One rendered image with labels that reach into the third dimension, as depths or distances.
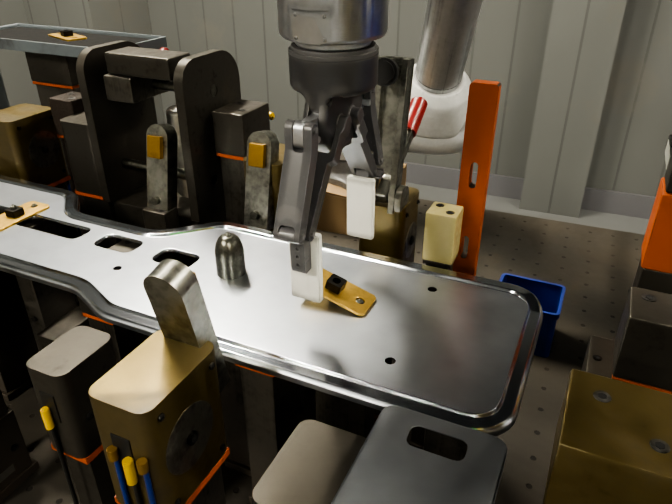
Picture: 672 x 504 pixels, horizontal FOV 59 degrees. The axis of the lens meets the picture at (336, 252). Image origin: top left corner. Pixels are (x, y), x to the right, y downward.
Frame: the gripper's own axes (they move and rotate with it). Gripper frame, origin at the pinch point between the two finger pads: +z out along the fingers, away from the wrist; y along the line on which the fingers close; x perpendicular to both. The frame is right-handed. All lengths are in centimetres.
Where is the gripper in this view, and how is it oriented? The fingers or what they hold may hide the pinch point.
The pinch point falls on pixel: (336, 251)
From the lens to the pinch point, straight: 59.2
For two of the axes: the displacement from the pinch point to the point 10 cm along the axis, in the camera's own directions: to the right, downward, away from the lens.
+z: 0.1, 8.6, 5.1
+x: 9.1, 2.1, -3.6
